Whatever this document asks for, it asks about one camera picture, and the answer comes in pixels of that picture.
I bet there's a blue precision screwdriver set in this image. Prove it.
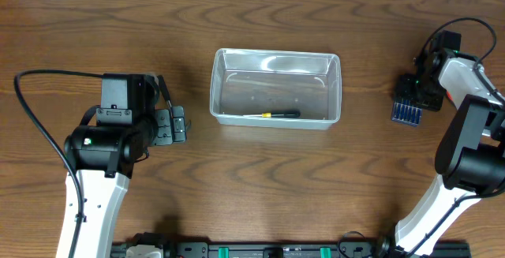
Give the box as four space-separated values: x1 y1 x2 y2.
391 99 423 127

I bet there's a black handled claw hammer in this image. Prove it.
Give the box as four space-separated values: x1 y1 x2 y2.
157 75 191 133

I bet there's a black yellow screwdriver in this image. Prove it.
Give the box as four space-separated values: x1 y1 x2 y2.
244 110 301 118

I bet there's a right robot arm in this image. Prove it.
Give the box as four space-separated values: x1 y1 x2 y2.
374 29 504 257

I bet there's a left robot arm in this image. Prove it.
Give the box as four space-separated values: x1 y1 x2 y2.
57 73 186 257

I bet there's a clear plastic container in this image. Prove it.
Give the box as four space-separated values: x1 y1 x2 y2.
209 48 342 130

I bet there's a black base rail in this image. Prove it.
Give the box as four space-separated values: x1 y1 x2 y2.
110 232 473 258

